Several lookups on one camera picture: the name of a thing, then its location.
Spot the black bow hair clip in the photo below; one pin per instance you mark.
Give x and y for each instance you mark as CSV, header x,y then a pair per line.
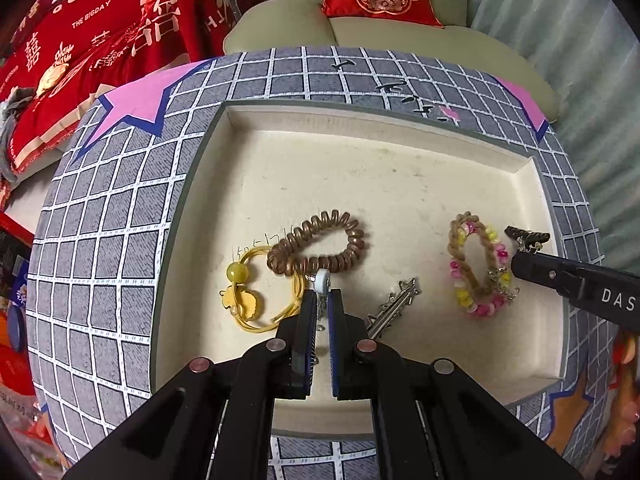
x,y
515,234

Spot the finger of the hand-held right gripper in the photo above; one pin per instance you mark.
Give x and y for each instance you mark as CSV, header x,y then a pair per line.
x,y
540,270

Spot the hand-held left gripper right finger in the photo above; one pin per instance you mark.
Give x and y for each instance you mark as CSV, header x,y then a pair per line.
x,y
334,330

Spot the cream sofa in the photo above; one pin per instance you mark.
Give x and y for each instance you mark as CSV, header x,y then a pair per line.
x,y
300,25

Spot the orange printed bag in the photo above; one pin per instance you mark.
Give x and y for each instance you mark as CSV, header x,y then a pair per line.
x,y
625,385

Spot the pale green curtain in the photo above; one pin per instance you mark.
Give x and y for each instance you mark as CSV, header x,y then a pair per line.
x,y
575,60

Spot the silver metal hair clip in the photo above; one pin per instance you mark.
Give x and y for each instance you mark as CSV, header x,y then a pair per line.
x,y
395,305

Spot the grey cloth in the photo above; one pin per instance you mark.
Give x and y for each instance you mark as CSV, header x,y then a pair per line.
x,y
12,110

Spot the blue round lid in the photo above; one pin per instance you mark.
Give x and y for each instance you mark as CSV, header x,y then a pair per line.
x,y
16,327

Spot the grey checked tablecloth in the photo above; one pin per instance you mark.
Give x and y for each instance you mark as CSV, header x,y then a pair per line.
x,y
100,260

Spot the red plastic bag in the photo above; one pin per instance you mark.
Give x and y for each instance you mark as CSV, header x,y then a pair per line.
x,y
20,385

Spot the grey jewelry tray cream lining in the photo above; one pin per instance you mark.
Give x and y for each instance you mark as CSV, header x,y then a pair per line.
x,y
375,185

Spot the dark blue printed box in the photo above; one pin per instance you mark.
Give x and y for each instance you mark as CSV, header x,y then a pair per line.
x,y
12,265

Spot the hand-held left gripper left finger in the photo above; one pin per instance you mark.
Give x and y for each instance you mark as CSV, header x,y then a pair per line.
x,y
310,320

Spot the red printed blanket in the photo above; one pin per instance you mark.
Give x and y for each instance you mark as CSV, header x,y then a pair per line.
x,y
75,35

